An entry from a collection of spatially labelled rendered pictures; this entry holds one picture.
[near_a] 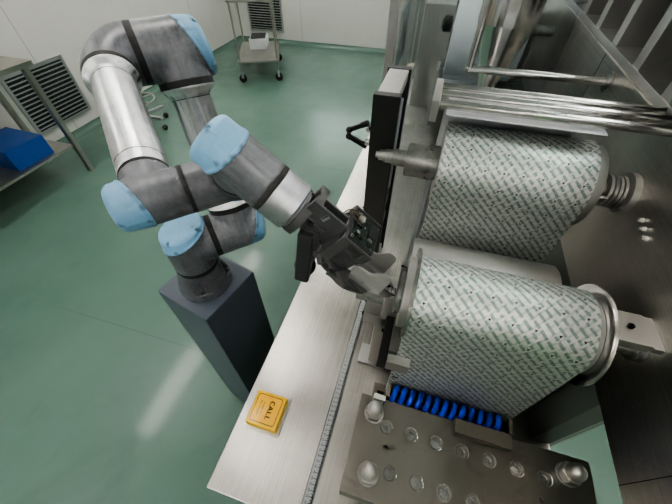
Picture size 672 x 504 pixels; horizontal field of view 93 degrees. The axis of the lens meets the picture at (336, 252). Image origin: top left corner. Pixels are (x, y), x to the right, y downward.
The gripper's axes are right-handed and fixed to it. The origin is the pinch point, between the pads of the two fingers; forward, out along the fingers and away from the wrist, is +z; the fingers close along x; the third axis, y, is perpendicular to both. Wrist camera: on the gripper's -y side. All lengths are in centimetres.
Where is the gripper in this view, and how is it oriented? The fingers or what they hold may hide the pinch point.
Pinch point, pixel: (382, 288)
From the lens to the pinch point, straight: 54.8
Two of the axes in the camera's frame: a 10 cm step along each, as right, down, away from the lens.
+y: 6.1, -3.8, -6.9
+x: 2.8, -7.2, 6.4
